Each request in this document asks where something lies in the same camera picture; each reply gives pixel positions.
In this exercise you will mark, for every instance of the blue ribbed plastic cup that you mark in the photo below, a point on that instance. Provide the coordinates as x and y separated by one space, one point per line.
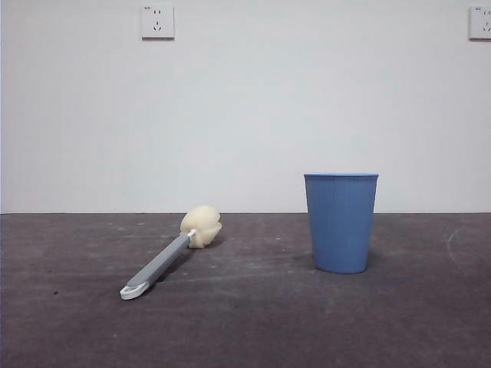
341 226

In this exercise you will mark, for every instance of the white wall socket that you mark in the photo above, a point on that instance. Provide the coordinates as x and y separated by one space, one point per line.
480 23
157 21

